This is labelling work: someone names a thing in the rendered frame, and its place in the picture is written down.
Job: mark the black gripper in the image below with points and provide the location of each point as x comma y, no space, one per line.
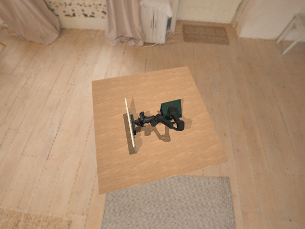
141,121

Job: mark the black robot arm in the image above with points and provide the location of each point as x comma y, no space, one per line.
154,120

